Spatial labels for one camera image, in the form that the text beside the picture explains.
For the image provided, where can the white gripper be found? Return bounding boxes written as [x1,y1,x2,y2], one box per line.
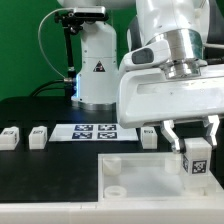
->
[116,66,224,154]

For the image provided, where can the white square table top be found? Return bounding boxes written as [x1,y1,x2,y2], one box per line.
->
[98,153,216,200]

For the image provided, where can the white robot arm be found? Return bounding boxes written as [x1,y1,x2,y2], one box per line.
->
[58,0,224,153]

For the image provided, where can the white L-shaped fence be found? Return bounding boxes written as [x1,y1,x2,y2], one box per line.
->
[0,180,224,224]

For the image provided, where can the white sheet with tags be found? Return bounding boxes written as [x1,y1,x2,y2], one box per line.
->
[50,123,138,142]

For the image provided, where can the black camera stand pole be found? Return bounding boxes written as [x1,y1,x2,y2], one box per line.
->
[64,27,76,98]

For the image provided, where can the black cables at base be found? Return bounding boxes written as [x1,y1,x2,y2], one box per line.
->
[31,79,68,98]

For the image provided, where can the black camera on stand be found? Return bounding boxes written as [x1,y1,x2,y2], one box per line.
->
[54,6,108,23]

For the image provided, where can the grey camera cable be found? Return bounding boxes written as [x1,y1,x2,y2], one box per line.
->
[37,7,74,80]

